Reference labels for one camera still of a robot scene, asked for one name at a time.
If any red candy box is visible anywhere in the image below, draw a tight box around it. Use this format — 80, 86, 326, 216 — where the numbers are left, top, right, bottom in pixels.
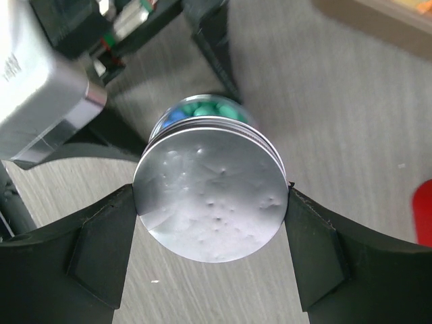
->
412, 180, 432, 247

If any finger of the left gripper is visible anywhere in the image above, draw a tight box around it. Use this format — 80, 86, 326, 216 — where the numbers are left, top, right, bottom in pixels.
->
182, 0, 241, 102
14, 109, 146, 169

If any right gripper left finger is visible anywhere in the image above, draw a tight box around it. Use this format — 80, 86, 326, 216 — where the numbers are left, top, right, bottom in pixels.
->
1, 184, 136, 323

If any white round lid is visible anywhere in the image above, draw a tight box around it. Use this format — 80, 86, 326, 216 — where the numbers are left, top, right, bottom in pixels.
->
132, 116, 289, 263

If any clear plastic cup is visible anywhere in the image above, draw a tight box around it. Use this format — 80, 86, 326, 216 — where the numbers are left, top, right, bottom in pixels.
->
149, 94, 257, 140

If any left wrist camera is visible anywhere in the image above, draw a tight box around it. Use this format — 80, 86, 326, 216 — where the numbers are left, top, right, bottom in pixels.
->
1, 1, 107, 169

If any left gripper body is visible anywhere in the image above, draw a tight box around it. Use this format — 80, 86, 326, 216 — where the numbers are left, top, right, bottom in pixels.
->
30, 1, 182, 84

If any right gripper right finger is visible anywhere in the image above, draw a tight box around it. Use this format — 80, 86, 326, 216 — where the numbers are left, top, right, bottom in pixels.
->
285, 186, 431, 323

